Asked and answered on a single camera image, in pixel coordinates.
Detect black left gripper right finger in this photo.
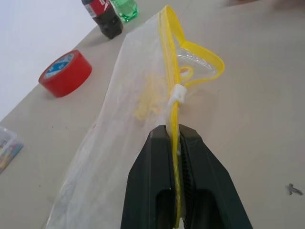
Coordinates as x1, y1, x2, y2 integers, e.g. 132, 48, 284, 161
178, 124, 254, 229

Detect dark cola bottle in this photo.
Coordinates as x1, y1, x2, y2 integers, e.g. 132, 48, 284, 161
81, 0, 125, 40

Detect clear plastic box colourful contents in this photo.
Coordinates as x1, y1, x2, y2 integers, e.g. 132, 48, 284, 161
0, 125, 25, 175

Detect clear yellow-trimmed zipper bag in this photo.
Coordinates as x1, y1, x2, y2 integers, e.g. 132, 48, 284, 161
44, 5, 225, 229

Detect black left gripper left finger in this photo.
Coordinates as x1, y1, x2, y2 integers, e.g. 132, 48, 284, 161
120, 125, 179, 229

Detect green soda bottle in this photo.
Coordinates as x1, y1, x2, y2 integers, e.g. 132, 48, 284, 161
110, 0, 140, 23

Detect red tape roll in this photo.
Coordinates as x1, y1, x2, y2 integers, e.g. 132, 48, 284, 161
38, 49, 93, 98

